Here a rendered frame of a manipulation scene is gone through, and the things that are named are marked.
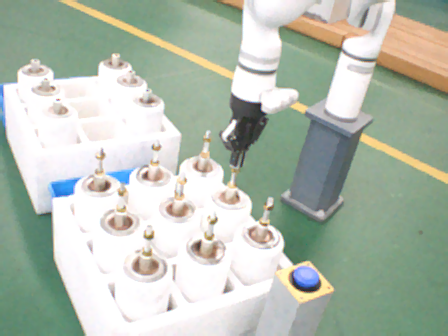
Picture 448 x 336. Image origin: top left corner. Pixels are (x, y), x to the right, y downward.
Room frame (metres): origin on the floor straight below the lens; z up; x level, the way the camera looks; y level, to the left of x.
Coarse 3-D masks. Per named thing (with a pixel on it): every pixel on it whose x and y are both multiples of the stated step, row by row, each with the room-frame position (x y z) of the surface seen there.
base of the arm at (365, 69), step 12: (348, 60) 1.23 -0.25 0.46; (336, 72) 1.26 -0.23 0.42; (348, 72) 1.23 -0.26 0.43; (360, 72) 1.22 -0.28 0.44; (372, 72) 1.25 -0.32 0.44; (336, 84) 1.24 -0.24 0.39; (348, 84) 1.22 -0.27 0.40; (360, 84) 1.22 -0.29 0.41; (336, 96) 1.23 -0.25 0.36; (348, 96) 1.22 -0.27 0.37; (360, 96) 1.23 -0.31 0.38; (324, 108) 1.26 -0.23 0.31; (336, 108) 1.23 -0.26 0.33; (348, 108) 1.22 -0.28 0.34; (348, 120) 1.22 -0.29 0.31
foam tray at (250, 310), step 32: (128, 192) 0.90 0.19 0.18; (64, 224) 0.76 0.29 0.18; (64, 256) 0.75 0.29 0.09; (96, 288) 0.61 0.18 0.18; (224, 288) 0.71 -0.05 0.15; (256, 288) 0.69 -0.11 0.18; (96, 320) 0.59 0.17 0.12; (160, 320) 0.57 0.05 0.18; (192, 320) 0.60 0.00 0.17; (224, 320) 0.64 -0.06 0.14; (256, 320) 0.69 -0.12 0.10
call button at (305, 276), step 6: (300, 270) 0.60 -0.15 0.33; (306, 270) 0.60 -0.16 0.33; (312, 270) 0.61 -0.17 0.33; (294, 276) 0.59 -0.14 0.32; (300, 276) 0.59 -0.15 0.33; (306, 276) 0.59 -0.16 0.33; (312, 276) 0.59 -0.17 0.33; (318, 276) 0.60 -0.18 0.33; (300, 282) 0.58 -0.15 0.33; (306, 282) 0.58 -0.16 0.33; (312, 282) 0.58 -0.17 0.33
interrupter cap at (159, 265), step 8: (128, 256) 0.63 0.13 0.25; (136, 256) 0.64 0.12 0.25; (160, 256) 0.65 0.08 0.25; (128, 264) 0.61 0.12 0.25; (136, 264) 0.62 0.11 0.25; (152, 264) 0.63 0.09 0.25; (160, 264) 0.63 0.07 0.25; (128, 272) 0.60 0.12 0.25; (136, 272) 0.60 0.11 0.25; (144, 272) 0.61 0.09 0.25; (152, 272) 0.61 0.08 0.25; (160, 272) 0.61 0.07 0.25; (136, 280) 0.58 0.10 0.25; (144, 280) 0.59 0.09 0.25; (152, 280) 0.59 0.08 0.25
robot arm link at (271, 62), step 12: (252, 24) 0.87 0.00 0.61; (252, 36) 0.84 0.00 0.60; (264, 36) 0.85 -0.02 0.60; (276, 36) 0.86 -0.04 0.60; (252, 48) 0.83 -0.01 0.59; (264, 48) 0.82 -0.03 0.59; (276, 48) 0.84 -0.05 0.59; (240, 60) 0.84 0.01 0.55; (252, 60) 0.83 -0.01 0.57; (264, 60) 0.83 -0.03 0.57; (276, 60) 0.84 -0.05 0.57; (252, 72) 0.82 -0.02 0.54; (264, 72) 0.83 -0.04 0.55
